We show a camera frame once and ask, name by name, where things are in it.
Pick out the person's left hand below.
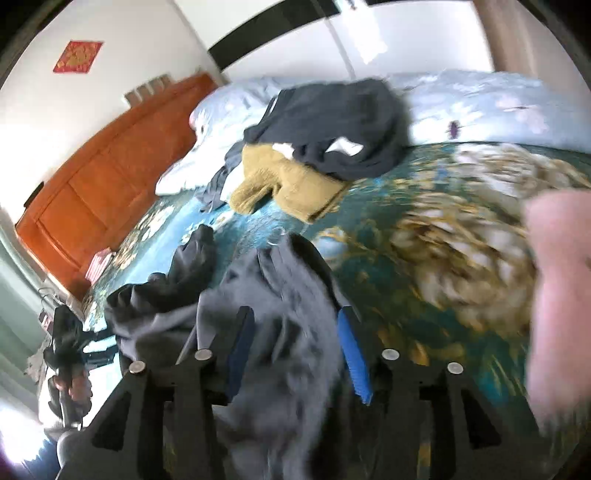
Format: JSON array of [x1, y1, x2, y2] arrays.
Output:
[[52, 369, 92, 408]]

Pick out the orange wooden headboard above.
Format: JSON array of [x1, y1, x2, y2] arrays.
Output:
[[16, 73, 217, 299]]

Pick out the light blue floral duvet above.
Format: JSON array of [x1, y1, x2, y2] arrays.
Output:
[[154, 70, 590, 197]]

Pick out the pink folded cloth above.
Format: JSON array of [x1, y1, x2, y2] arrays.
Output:
[[85, 248, 115, 285]]

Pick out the dark navy garment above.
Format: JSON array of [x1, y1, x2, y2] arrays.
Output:
[[243, 79, 410, 181]]

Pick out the grey sweatpants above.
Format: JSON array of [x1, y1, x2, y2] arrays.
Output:
[[104, 226, 353, 479]]

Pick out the small grey garment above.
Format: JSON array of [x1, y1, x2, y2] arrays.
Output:
[[195, 141, 245, 213]]

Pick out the green curtain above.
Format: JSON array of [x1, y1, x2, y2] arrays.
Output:
[[1, 211, 47, 418]]

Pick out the mustard yellow sweater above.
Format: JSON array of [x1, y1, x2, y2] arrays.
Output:
[[229, 144, 351, 224]]

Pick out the red paper wall decoration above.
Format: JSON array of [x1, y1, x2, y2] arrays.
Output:
[[53, 40, 103, 74]]

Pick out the white black striped wardrobe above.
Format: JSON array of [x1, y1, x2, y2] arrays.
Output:
[[175, 1, 494, 82]]

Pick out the teal floral bed blanket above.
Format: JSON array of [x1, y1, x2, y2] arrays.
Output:
[[84, 144, 590, 479]]

